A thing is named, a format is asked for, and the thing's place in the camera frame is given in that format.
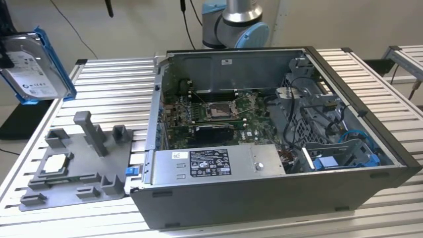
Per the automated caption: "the green motherboard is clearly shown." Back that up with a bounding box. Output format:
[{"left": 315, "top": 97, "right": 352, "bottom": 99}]
[{"left": 160, "top": 89, "right": 284, "bottom": 151}]

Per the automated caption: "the black graphics card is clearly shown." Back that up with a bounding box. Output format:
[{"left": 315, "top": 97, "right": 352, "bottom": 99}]
[{"left": 193, "top": 123, "right": 236, "bottom": 145}]

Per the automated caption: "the black flat stand base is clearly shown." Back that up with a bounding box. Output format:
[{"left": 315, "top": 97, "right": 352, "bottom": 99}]
[{"left": 0, "top": 99, "right": 57, "bottom": 141}]

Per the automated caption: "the thin black wall cable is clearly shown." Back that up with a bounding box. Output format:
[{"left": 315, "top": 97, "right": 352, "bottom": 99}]
[
  {"left": 181, "top": 9, "right": 197, "bottom": 50},
  {"left": 52, "top": 0, "right": 97, "bottom": 60}
]

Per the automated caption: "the grey plastic parts rack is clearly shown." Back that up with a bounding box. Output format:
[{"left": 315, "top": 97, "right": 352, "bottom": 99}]
[{"left": 19, "top": 111, "right": 135, "bottom": 212}]

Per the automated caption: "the CPU socket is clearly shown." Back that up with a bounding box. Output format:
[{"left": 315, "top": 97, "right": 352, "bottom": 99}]
[{"left": 205, "top": 101, "right": 239, "bottom": 120}]

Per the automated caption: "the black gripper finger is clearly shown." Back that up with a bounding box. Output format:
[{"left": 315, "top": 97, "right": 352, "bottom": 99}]
[{"left": 0, "top": 33, "right": 15, "bottom": 69}]

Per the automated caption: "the black open PC case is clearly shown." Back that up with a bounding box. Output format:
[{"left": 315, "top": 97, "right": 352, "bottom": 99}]
[{"left": 129, "top": 46, "right": 423, "bottom": 232}]

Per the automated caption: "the thin metal locking lever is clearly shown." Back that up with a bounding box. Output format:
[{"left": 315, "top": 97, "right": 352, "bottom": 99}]
[{"left": 192, "top": 91, "right": 211, "bottom": 104}]

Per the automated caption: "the silver power supply unit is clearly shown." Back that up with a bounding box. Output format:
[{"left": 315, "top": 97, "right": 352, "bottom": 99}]
[{"left": 149, "top": 143, "right": 287, "bottom": 186}]

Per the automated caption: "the aluminium slat side table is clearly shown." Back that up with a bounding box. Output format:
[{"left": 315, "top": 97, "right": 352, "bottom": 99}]
[{"left": 382, "top": 45, "right": 423, "bottom": 83}]

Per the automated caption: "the silver CPU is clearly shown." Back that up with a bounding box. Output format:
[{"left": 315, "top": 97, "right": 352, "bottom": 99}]
[{"left": 44, "top": 154, "right": 72, "bottom": 175}]

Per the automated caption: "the blue wire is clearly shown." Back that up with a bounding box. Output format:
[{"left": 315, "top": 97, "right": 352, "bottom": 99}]
[{"left": 339, "top": 128, "right": 376, "bottom": 165}]

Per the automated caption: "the black wire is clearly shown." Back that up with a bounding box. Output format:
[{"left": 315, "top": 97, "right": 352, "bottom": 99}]
[{"left": 281, "top": 76, "right": 320, "bottom": 146}]

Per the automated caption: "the grey metal disk bay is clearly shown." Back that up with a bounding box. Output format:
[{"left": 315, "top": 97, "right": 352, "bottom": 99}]
[{"left": 296, "top": 138, "right": 382, "bottom": 172}]

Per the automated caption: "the hard disk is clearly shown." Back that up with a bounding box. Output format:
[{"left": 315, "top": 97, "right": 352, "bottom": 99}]
[{"left": 0, "top": 24, "right": 79, "bottom": 106}]

